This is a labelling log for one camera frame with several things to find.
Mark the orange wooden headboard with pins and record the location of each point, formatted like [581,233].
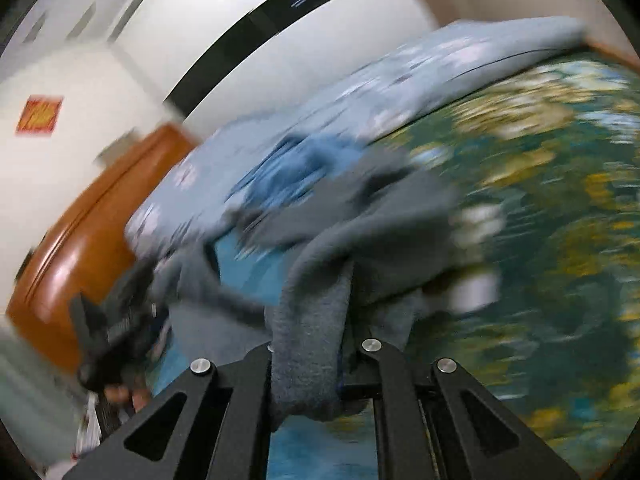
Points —
[85,252]

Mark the red wall decoration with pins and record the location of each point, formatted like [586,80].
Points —
[39,116]

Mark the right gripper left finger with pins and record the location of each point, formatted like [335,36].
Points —
[212,424]

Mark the white black-striped wardrobe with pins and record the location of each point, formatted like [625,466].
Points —
[212,61]

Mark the blue pants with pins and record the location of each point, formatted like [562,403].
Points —
[294,167]

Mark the dark grey sweatshirt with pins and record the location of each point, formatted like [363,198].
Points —
[373,248]

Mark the teal floral blanket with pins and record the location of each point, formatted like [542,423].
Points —
[548,320]

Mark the light blue floral duvet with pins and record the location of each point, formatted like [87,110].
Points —
[377,99]

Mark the left hand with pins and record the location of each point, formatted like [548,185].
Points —
[138,398]

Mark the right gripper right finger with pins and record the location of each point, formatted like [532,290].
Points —
[439,422]

